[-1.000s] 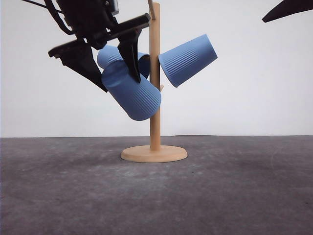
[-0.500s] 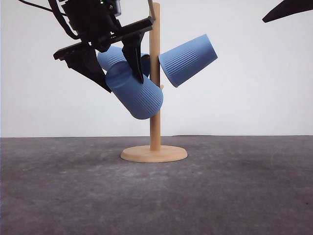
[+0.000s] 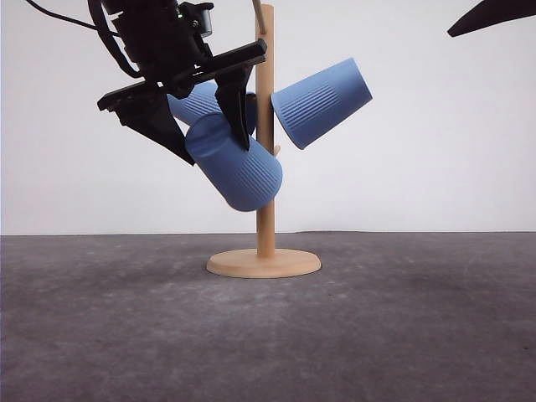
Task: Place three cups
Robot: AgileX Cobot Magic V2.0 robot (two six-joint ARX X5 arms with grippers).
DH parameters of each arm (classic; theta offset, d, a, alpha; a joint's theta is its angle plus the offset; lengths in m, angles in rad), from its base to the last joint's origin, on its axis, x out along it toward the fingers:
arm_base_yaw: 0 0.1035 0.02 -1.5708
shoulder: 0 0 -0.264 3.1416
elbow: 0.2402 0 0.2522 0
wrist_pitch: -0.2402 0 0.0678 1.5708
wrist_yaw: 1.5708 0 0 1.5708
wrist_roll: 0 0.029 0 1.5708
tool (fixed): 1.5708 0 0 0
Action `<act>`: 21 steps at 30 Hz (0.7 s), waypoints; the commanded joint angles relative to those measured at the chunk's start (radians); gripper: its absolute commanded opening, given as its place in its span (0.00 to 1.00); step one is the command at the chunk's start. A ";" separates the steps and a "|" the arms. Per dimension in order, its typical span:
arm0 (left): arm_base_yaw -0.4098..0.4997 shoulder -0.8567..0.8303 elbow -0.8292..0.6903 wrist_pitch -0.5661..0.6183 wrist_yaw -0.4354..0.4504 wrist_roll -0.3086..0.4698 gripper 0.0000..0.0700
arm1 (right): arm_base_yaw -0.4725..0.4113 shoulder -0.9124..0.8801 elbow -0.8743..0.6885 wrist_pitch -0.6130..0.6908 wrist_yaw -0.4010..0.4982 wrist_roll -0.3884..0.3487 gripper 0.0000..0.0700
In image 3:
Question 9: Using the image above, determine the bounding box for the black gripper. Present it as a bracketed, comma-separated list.
[97, 0, 269, 165]

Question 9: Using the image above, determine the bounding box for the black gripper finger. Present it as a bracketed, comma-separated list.
[447, 0, 536, 38]

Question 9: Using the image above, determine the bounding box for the blue ribbed cup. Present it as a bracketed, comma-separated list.
[186, 113, 282, 212]

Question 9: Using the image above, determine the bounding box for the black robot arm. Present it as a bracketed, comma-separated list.
[98, 0, 268, 164]

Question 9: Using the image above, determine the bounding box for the wooden cup tree stand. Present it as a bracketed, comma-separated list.
[206, 0, 322, 279]

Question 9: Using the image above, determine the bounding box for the black cable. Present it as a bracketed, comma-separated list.
[26, 0, 145, 78]

